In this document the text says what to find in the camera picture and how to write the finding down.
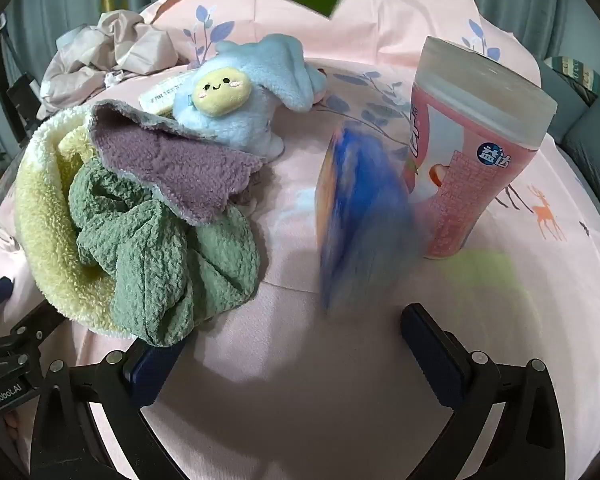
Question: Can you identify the purple fleece cloth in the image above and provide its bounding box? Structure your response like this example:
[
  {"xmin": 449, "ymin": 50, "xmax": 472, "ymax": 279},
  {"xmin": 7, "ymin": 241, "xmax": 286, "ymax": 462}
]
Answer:
[{"xmin": 87, "ymin": 100, "xmax": 271, "ymax": 226}]

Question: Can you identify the pink snack packet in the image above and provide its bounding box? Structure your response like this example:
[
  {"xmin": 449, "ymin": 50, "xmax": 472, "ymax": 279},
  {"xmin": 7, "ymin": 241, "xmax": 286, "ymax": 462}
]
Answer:
[{"xmin": 410, "ymin": 36, "xmax": 558, "ymax": 261}]

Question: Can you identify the patterned cushion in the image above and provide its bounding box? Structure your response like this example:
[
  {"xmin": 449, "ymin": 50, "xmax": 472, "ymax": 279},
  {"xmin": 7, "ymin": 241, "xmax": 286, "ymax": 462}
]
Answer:
[{"xmin": 545, "ymin": 55, "xmax": 600, "ymax": 106}]

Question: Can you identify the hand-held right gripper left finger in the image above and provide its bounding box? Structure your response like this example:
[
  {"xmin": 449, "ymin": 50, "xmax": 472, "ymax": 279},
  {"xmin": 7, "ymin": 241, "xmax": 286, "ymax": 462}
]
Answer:
[{"xmin": 30, "ymin": 337, "xmax": 201, "ymax": 480}]

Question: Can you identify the crumpled beige cloth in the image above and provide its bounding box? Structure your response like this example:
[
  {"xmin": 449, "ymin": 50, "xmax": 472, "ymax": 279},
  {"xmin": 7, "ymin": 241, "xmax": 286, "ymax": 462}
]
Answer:
[{"xmin": 40, "ymin": 10, "xmax": 191, "ymax": 116}]

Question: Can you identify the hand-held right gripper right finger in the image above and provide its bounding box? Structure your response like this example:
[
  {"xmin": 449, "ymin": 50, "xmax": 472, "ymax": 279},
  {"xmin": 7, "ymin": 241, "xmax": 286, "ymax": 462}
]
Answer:
[{"xmin": 400, "ymin": 302, "xmax": 568, "ymax": 480}]

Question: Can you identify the grey sofa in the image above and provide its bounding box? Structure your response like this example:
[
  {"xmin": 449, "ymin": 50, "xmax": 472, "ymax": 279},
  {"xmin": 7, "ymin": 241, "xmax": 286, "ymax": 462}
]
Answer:
[{"xmin": 535, "ymin": 55, "xmax": 600, "ymax": 226}]

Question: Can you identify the black furniture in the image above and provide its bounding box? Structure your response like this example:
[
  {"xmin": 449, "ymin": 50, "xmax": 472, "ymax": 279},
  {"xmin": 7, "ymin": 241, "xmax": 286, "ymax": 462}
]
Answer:
[{"xmin": 0, "ymin": 15, "xmax": 46, "ymax": 151}]

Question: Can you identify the blue plush toy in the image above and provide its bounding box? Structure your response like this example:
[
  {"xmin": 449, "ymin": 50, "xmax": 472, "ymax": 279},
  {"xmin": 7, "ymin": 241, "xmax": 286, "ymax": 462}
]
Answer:
[{"xmin": 139, "ymin": 34, "xmax": 328, "ymax": 161}]

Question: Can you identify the blue orange box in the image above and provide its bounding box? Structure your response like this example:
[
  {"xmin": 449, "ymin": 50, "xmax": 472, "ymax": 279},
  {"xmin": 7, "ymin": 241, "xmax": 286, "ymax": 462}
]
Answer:
[{"xmin": 316, "ymin": 122, "xmax": 416, "ymax": 316}]

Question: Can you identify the pink printed bedsheet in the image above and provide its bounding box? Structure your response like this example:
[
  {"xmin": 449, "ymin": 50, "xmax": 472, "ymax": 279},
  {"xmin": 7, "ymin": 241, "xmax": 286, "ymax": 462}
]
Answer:
[{"xmin": 0, "ymin": 0, "xmax": 600, "ymax": 480}]

